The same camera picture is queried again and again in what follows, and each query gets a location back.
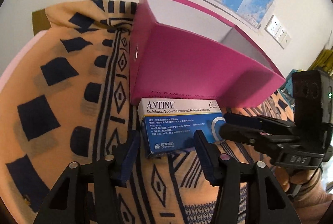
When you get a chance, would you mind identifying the pale pink sheet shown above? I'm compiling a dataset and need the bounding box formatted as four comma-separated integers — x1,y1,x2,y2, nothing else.
0,31,46,92

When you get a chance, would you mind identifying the pink cardboard box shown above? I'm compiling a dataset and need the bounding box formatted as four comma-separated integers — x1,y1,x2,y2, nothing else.
129,0,287,108

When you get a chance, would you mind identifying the white blue medicine box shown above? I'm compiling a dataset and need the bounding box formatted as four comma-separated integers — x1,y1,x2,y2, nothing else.
137,97,227,159

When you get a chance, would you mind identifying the orange patterned blanket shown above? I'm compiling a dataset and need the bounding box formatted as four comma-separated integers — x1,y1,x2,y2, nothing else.
0,0,299,224

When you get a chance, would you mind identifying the brown wooden board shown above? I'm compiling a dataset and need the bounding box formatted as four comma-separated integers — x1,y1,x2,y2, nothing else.
32,9,54,33

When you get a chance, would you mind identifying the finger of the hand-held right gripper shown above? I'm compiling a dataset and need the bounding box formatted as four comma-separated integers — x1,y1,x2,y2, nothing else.
224,113,299,133
219,124,297,153

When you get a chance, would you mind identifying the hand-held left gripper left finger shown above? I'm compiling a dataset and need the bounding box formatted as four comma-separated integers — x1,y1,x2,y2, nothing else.
32,130,141,224

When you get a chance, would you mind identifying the person's right forearm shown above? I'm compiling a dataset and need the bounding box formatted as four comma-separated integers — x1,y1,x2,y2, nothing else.
299,169,333,219

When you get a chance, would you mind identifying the yellow cloth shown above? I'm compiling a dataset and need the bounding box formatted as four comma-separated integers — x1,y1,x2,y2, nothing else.
308,49,333,72

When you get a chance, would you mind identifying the white wall socket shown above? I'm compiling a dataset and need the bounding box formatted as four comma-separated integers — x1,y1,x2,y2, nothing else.
274,27,287,43
265,15,282,33
281,33,291,49

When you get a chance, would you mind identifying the person's right hand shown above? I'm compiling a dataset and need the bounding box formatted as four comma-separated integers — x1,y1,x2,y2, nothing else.
272,161,296,193

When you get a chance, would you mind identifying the blue perforated plastic stool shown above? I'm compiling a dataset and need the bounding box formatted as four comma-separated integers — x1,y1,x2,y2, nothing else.
280,80,294,102

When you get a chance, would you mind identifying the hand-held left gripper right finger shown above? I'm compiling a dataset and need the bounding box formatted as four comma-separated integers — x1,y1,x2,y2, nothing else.
194,130,298,224

